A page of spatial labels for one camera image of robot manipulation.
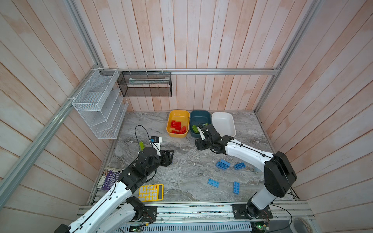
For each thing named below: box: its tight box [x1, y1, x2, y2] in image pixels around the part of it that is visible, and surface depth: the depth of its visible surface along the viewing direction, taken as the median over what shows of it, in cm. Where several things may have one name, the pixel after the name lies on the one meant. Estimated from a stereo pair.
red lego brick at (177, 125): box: [170, 120, 182, 131], surface depth 111 cm
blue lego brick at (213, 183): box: [207, 178, 221, 188], surface depth 85 cm
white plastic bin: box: [211, 112, 237, 138], surface depth 113 cm
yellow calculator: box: [137, 183, 165, 203], surface depth 81 cm
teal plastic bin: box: [189, 110, 212, 138], surface depth 114 cm
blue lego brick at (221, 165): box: [216, 161, 227, 170], surface depth 91 cm
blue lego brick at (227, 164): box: [220, 159, 231, 168], surface depth 91 cm
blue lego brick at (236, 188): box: [232, 181, 241, 195], surface depth 82 cm
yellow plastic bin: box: [166, 109, 191, 138], surface depth 110 cm
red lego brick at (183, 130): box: [179, 125, 187, 134], surface depth 105 cm
